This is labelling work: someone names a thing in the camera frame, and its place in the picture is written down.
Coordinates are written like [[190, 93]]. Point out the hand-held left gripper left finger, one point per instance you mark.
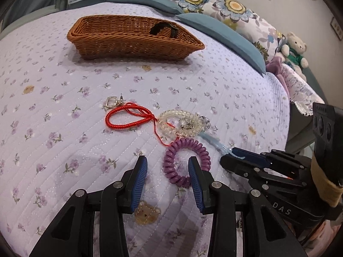
[[139, 182]]

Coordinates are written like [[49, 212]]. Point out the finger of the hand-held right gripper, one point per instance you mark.
[[254, 158], [238, 167]]

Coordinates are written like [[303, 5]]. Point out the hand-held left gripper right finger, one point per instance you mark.
[[195, 184]]

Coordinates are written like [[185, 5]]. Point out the brown wicker basket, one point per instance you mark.
[[128, 45]]

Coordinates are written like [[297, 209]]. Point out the lilac floral folded blanket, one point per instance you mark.
[[300, 88]]

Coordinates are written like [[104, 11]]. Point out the silver rhinestone earring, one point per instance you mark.
[[113, 102]]

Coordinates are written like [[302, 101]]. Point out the purple cloth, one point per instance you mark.
[[276, 65]]

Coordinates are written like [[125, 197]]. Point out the lilac floral quilted bedspread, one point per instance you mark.
[[67, 128]]

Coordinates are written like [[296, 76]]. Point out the pink cloth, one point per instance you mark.
[[331, 233]]

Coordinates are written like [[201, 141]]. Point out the white teddy bear green shirt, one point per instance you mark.
[[293, 48]]

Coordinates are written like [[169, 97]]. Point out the teal pillow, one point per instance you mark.
[[230, 36], [150, 1]]

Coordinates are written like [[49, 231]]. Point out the floral print pillow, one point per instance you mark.
[[235, 6]]

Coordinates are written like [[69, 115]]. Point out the wall socket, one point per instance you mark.
[[337, 28]]

